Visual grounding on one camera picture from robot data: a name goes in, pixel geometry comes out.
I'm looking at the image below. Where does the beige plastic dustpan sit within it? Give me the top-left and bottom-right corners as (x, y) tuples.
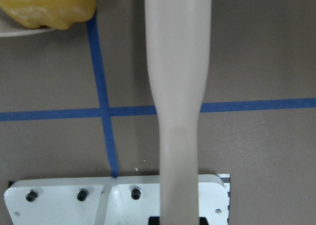
(0, 11), (59, 38)

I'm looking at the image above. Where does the beige hand brush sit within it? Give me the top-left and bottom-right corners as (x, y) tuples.
(145, 0), (212, 225)

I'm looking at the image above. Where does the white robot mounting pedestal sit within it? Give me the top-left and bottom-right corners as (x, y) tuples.
(3, 173), (232, 225)

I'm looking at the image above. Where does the tan toy ginger root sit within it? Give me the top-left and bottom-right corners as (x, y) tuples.
(0, 0), (96, 30)

